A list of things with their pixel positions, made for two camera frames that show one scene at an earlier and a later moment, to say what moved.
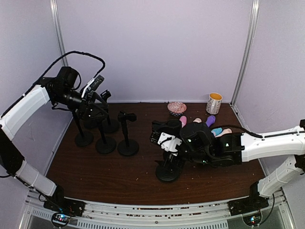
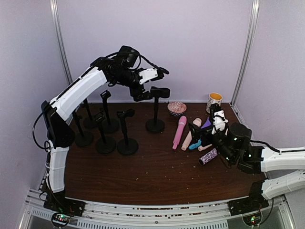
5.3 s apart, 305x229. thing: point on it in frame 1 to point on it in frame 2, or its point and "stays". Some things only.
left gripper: (86, 110) to (141, 96)
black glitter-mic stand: (169, 170) to (155, 125)
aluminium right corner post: (253, 30) stays
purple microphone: (210, 120) stays
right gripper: (177, 130) to (205, 131)
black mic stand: (90, 124) stays
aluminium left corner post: (55, 16) stays
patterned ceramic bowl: (176, 108) stays
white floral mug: (214, 103) stays
